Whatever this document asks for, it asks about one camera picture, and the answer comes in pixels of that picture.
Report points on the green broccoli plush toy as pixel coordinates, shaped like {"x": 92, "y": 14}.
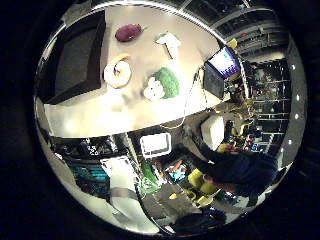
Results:
{"x": 166, "y": 81}

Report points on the white radish plush toy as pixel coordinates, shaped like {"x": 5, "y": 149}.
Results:
{"x": 170, "y": 43}

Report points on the purple eggplant plush toy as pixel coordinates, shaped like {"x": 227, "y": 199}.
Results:
{"x": 128, "y": 32}

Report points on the black rectangular container bin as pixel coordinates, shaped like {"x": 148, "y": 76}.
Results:
{"x": 76, "y": 56}

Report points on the white plastic tray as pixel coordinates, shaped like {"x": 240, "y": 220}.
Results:
{"x": 155, "y": 144}

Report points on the white foam box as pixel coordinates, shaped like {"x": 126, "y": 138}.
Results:
{"x": 213, "y": 131}

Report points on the green plastic bag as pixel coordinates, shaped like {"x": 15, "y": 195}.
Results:
{"x": 148, "y": 178}

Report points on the open black laptop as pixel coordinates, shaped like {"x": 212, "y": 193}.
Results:
{"x": 215, "y": 81}

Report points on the person in dark blue top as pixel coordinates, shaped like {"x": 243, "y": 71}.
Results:
{"x": 240, "y": 170}

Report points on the dark haired person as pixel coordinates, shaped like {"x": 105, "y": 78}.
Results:
{"x": 196, "y": 221}

